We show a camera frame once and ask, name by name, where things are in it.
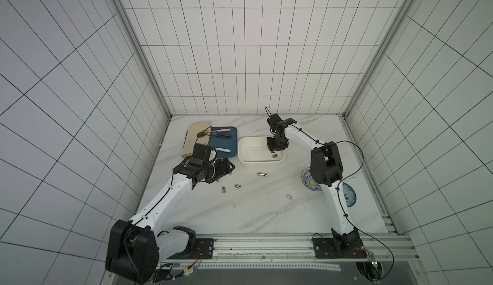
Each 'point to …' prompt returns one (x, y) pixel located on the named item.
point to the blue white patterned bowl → (350, 194)
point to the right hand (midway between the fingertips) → (266, 148)
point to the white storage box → (254, 151)
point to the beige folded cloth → (190, 137)
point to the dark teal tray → (224, 142)
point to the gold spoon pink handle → (222, 130)
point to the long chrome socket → (265, 174)
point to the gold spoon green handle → (221, 135)
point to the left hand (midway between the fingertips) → (226, 173)
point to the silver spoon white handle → (223, 149)
